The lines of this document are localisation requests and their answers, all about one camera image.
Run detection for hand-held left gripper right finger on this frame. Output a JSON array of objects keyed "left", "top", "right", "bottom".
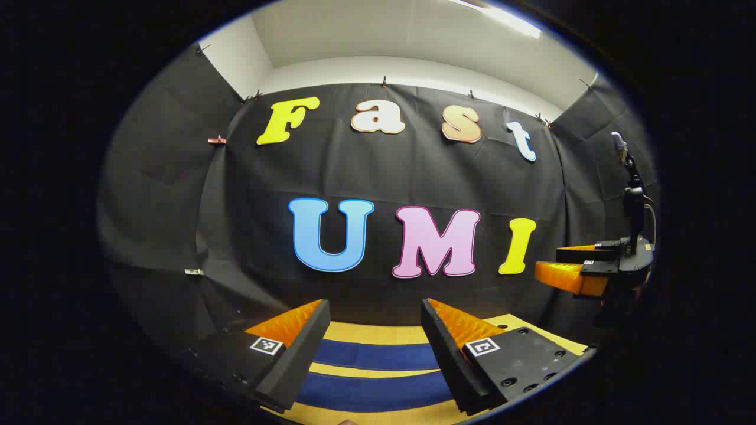
[{"left": 420, "top": 297, "right": 597, "bottom": 417}]

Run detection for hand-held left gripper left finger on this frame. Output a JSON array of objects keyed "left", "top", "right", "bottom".
[{"left": 177, "top": 299, "right": 332, "bottom": 414}]

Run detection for blue denim jeans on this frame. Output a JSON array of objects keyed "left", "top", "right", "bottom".
[{"left": 294, "top": 338, "right": 457, "bottom": 414}]

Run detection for black backdrop cloth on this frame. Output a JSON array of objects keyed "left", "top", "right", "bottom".
[{"left": 97, "top": 41, "right": 659, "bottom": 378}]

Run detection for ceiling light strip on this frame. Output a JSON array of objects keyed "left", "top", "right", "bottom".
[{"left": 446, "top": 0, "right": 543, "bottom": 40}]

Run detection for row of black cloth clips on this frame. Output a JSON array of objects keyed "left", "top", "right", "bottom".
[{"left": 197, "top": 43, "right": 596, "bottom": 128}]

